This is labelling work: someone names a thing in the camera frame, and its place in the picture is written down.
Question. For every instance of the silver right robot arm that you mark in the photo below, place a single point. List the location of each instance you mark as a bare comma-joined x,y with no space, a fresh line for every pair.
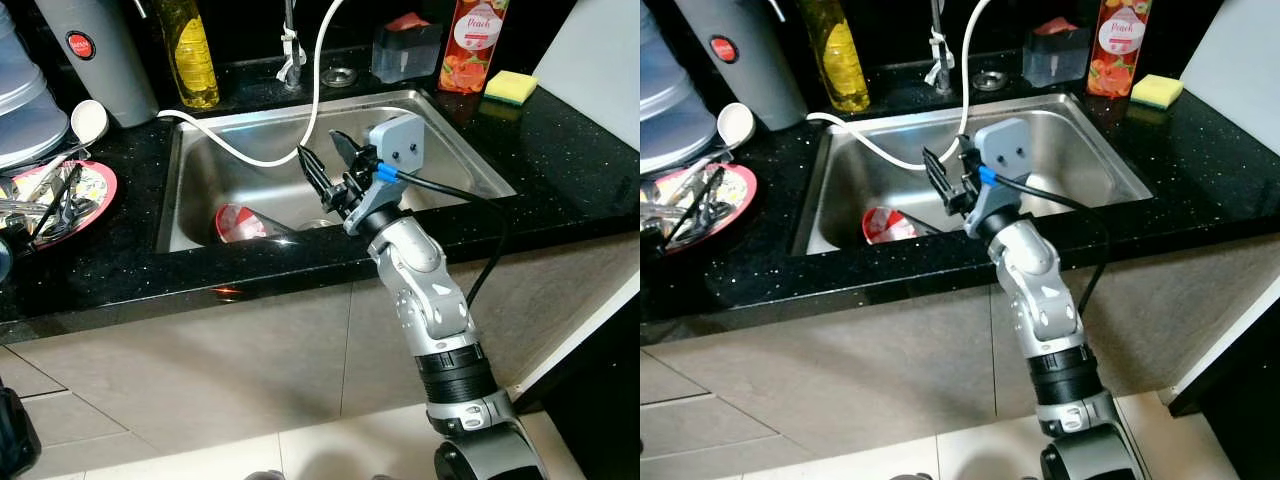
1045,300
430,290

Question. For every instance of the white ladle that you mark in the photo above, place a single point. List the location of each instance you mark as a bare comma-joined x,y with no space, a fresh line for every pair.
89,120
736,124

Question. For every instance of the red bowl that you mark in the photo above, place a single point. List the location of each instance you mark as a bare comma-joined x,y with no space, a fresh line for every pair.
240,225
888,227

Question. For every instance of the dark cabinet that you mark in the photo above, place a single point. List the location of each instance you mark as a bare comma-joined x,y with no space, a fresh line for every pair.
600,400
1240,420

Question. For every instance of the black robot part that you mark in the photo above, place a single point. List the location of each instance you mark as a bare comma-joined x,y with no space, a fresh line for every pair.
15,435

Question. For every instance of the silver metal cutlery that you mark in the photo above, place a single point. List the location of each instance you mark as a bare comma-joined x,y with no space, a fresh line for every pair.
660,212
25,212

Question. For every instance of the round metal counter cap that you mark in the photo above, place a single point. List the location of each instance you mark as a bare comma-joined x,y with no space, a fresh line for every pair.
340,76
990,80

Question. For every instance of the clear soap dispenser red sponge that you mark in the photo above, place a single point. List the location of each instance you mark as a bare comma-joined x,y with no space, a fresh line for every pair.
405,55
1055,58

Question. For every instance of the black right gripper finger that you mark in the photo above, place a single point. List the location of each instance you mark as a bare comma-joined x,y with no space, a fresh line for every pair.
960,156
346,150
937,176
315,172

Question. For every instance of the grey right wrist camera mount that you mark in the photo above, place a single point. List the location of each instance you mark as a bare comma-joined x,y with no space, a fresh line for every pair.
1003,150
398,145

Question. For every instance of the metal faucet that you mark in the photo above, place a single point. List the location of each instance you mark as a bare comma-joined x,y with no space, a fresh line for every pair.
939,50
291,50

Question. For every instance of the stainless steel sink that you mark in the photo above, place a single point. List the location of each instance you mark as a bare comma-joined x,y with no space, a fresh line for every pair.
220,170
870,175

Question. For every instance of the yellow oil bottle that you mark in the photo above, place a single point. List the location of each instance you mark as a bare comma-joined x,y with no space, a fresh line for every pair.
192,60
843,60

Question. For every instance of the red peach dish soap bottle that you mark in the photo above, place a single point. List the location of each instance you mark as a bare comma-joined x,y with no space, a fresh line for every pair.
1118,50
472,50

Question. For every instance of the pink patterned plate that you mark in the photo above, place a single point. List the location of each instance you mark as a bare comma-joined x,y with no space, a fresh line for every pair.
742,190
98,190

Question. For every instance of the yellow green sponge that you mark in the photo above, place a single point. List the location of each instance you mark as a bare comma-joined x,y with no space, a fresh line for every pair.
510,87
1157,90

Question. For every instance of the grey jug red logo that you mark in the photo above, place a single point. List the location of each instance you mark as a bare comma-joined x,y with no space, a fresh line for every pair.
750,60
105,60

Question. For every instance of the black utensil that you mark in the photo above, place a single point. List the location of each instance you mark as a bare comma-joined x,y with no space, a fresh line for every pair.
708,195
62,195

